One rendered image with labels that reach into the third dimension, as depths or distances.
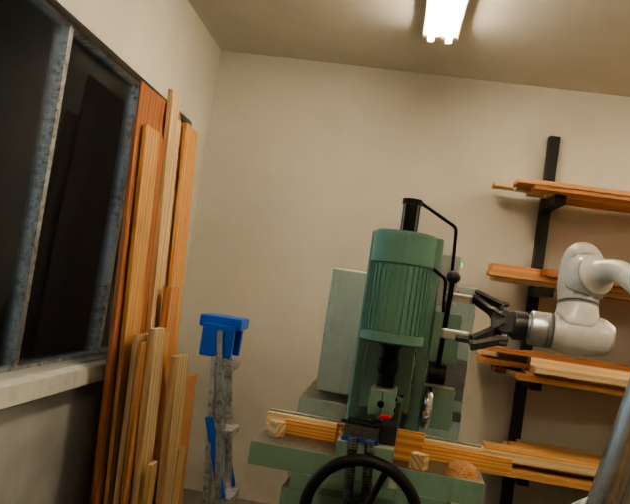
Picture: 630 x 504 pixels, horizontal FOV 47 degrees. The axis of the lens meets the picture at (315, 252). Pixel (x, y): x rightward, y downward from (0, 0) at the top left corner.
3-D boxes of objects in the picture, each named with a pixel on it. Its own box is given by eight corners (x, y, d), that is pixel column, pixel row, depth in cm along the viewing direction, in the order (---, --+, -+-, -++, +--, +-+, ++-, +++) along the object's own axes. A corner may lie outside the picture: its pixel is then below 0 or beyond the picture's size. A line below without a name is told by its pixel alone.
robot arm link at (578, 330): (545, 355, 189) (549, 306, 194) (607, 365, 187) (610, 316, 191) (553, 346, 179) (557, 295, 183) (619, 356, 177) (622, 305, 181)
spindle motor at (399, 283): (356, 340, 195) (373, 225, 197) (362, 337, 213) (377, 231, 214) (422, 350, 193) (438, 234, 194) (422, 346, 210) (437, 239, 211)
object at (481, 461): (283, 433, 204) (286, 419, 204) (285, 432, 206) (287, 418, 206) (510, 475, 194) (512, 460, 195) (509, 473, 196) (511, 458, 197)
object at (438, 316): (427, 361, 217) (434, 311, 218) (427, 358, 226) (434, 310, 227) (456, 365, 216) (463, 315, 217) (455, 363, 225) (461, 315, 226)
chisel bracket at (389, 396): (366, 419, 197) (370, 388, 198) (369, 412, 211) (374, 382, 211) (393, 424, 196) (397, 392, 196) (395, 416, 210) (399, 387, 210)
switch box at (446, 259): (435, 304, 228) (442, 253, 229) (434, 304, 238) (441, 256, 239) (455, 307, 227) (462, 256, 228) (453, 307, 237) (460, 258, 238)
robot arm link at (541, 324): (546, 330, 192) (523, 326, 193) (553, 305, 186) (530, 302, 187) (547, 355, 186) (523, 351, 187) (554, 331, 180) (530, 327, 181)
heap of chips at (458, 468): (445, 474, 183) (447, 463, 184) (444, 464, 196) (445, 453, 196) (479, 481, 182) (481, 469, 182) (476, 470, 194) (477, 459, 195)
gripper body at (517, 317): (524, 349, 186) (488, 343, 188) (524, 325, 193) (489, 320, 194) (530, 328, 181) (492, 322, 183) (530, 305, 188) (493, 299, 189)
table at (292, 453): (236, 471, 180) (240, 447, 181) (263, 447, 210) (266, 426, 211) (485, 519, 171) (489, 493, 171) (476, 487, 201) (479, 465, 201)
